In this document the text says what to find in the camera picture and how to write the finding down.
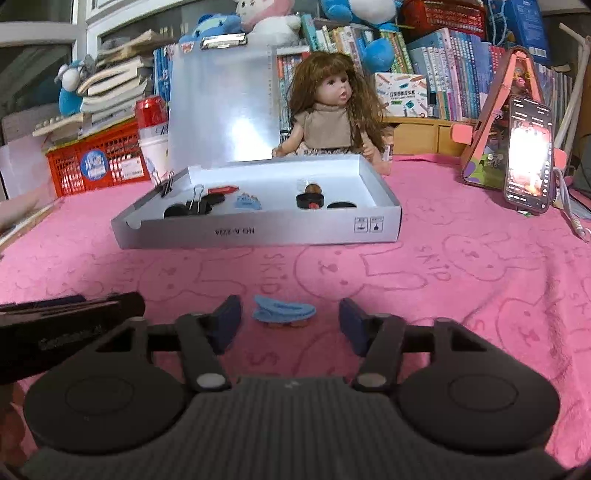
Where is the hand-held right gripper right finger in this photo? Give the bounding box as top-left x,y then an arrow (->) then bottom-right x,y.
338,298 -> 490,393

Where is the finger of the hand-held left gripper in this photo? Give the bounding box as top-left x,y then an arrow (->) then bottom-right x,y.
0,292 -> 146,316

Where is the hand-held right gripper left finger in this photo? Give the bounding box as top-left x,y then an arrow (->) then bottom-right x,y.
95,294 -> 243,393

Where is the grey cardboard box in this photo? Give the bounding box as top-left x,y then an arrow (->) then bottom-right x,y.
111,154 -> 402,250

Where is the large black binder clip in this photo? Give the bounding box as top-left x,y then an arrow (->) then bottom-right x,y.
186,185 -> 213,215

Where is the pink rabbit print towel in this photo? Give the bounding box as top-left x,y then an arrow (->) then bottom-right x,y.
0,154 -> 591,462

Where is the red plastic crate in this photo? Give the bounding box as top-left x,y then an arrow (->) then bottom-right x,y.
45,121 -> 155,198

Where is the white paper sheet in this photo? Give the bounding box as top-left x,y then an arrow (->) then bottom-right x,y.
0,134 -> 58,201

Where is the small black binder clip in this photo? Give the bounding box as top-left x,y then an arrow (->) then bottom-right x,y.
150,169 -> 176,198

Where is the white paper cup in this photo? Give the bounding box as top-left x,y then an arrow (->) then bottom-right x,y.
139,122 -> 171,185

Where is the brown-haired doll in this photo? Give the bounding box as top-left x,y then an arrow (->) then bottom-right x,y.
271,52 -> 393,176

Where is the wooden shelf box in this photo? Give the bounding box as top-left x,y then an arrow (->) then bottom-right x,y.
381,115 -> 469,158

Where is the blue plush toy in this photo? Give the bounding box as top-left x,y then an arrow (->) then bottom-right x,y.
320,0 -> 402,31
54,54 -> 98,116
191,13 -> 245,42

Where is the red drink can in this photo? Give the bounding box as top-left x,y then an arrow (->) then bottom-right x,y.
135,95 -> 169,127

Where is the stack of books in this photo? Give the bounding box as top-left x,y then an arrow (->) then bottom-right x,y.
32,30 -> 178,144

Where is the translucent plastic clipboard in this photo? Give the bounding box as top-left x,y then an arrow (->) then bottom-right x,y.
166,34 -> 280,174

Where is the white printed cardboard box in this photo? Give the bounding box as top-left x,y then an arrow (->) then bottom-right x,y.
374,72 -> 432,117

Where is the black smartphone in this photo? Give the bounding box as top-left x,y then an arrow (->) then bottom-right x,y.
502,95 -> 555,215

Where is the pink wooden house stand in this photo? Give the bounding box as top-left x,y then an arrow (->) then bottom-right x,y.
451,46 -> 566,190

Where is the row of upright books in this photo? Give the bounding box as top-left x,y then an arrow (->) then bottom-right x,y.
277,25 -> 573,123

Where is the white and pink plush toy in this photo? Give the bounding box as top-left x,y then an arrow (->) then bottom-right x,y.
233,0 -> 302,46

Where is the white plastic rod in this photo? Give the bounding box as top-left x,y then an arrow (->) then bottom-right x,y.
551,22 -> 589,153

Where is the red plastic basket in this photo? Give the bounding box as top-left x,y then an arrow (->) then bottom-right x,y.
398,0 -> 488,43

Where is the blue cardboard box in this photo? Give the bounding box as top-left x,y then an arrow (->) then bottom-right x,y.
487,0 -> 552,63

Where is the white cable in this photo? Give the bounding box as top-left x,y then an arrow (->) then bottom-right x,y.
551,168 -> 591,243

